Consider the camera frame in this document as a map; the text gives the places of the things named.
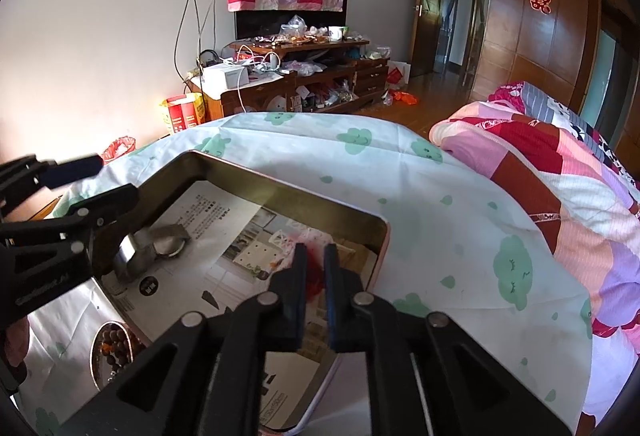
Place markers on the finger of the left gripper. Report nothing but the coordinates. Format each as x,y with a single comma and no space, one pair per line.
22,178
43,241

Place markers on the pink patchwork quilt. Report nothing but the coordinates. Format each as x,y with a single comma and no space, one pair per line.
566,177

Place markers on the red yellow carton box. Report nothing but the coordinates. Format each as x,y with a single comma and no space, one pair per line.
183,112

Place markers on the printed paper sheet in tin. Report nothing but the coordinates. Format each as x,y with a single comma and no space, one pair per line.
294,383

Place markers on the white box on cabinet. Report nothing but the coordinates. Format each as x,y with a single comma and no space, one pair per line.
222,77

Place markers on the white mug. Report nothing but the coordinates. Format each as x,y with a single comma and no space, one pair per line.
336,33

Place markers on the black television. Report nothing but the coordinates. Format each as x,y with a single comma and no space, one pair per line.
253,23

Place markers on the wooden door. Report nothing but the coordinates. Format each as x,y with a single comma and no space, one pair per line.
425,35

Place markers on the orange object on floor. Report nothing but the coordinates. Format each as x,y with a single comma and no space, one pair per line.
404,97

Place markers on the wooden TV cabinet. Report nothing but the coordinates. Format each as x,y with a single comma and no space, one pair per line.
313,76

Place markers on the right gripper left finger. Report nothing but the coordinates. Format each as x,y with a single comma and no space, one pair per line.
203,376

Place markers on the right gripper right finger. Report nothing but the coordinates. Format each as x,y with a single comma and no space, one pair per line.
426,375

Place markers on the pink Genji tin box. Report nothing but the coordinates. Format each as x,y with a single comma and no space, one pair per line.
242,225

